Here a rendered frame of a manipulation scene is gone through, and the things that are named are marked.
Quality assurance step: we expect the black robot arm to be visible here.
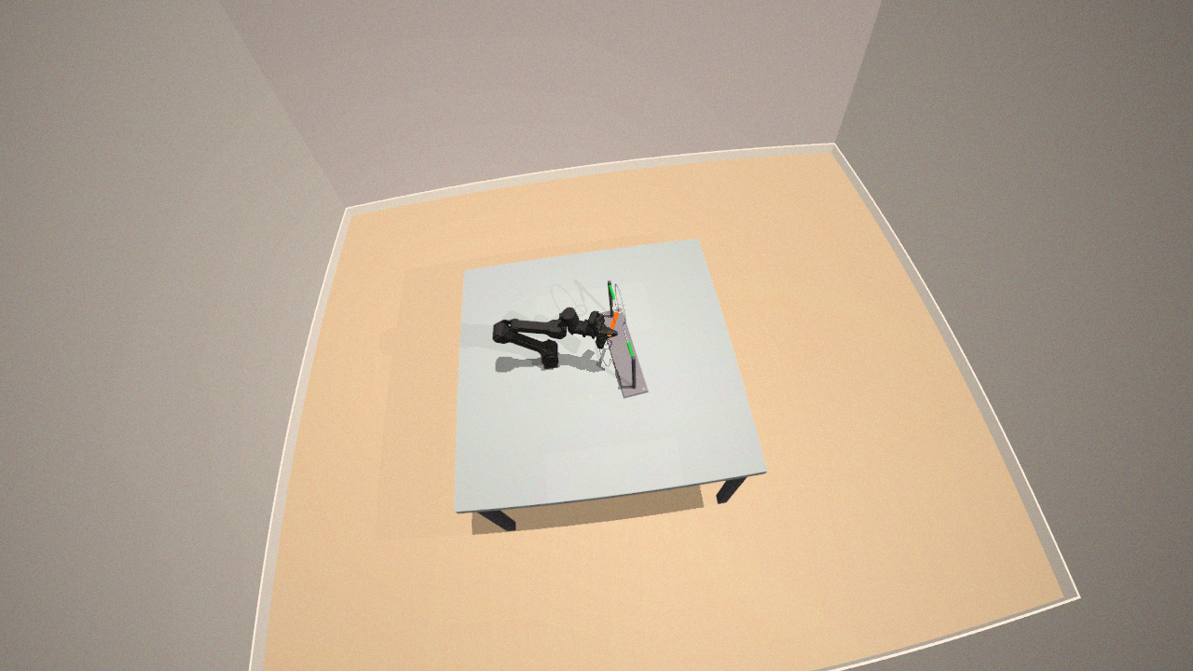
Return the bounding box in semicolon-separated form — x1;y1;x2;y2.
492;308;581;369

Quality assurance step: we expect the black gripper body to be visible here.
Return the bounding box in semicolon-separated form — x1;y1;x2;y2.
579;310;607;349

